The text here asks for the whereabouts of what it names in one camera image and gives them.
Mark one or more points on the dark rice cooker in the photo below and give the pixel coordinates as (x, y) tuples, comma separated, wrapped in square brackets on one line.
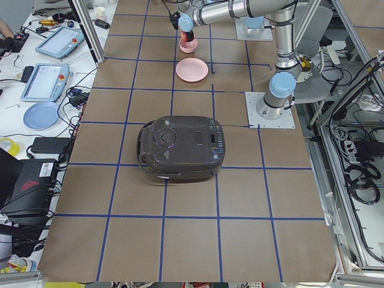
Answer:
[(181, 147)]

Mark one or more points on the teach pendant near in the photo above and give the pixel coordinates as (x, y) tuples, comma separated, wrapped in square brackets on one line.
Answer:
[(46, 83)]

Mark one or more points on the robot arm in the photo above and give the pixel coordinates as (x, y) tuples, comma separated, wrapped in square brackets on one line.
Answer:
[(283, 83)]

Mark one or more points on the yellow tape roll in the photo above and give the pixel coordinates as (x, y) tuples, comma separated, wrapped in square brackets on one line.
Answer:
[(10, 146)]

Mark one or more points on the blue plate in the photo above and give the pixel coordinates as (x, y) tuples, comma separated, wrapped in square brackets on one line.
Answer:
[(41, 116)]

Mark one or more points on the black power adapter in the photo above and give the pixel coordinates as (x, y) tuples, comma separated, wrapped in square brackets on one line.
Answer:
[(50, 145)]

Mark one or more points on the small pink bowl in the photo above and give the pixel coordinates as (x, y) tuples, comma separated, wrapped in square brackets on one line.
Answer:
[(188, 47)]

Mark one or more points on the aluminium frame post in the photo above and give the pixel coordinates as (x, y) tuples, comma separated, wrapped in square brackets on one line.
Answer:
[(87, 27)]

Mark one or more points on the large pink plate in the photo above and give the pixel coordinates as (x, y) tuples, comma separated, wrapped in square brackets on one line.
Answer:
[(191, 69)]

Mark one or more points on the teach pendant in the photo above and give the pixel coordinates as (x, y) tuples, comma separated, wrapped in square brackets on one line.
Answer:
[(46, 83), (61, 43)]

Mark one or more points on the teach pendant far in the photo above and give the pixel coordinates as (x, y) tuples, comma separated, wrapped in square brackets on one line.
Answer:
[(61, 43)]

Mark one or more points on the red apple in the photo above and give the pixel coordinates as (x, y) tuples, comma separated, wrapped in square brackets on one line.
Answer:
[(187, 36)]

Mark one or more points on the black laptop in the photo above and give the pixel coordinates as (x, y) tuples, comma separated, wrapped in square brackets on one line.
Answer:
[(26, 189)]

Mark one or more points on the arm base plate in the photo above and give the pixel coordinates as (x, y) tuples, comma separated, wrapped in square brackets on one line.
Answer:
[(253, 29), (260, 115)]

